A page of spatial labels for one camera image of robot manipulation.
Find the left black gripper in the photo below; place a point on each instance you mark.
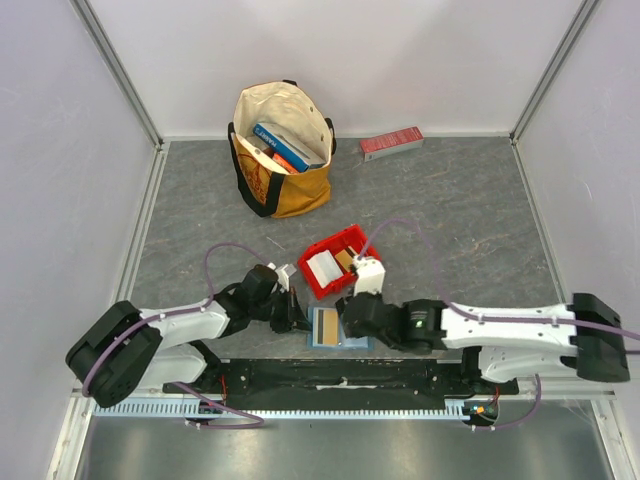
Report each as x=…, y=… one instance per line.
x=292, y=317

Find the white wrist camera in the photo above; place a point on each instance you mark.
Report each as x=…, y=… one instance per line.
x=370, y=275
x=284, y=274

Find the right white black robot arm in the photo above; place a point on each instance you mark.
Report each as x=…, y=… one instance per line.
x=499, y=345

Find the yellow canvas tote bag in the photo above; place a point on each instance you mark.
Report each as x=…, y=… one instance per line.
x=265, y=187

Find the red rectangular carton box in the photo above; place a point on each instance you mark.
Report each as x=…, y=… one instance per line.
x=391, y=143

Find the brown striped card in bin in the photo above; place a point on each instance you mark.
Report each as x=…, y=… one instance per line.
x=345, y=258

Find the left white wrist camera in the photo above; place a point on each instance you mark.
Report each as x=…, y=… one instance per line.
x=284, y=274

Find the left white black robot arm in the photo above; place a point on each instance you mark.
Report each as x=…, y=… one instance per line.
x=130, y=348

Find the red plastic bin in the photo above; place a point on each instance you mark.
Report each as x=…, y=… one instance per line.
x=352, y=236

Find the blue book in bag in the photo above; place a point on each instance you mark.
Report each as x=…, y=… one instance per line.
x=280, y=141

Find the grey slotted cable duct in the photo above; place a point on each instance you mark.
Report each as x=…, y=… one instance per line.
x=192, y=408

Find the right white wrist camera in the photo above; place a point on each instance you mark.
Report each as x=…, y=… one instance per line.
x=370, y=275

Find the white cards stack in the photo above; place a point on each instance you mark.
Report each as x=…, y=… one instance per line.
x=324, y=268

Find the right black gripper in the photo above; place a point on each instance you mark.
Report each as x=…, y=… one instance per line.
x=351, y=316

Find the orange book in bag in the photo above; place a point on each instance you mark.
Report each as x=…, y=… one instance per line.
x=284, y=164

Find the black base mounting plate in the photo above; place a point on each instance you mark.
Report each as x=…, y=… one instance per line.
x=250, y=377

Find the gold brown credit card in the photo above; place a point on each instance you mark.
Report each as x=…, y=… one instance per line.
x=326, y=327

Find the blue leather card holder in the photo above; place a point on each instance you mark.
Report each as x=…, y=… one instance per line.
x=347, y=343

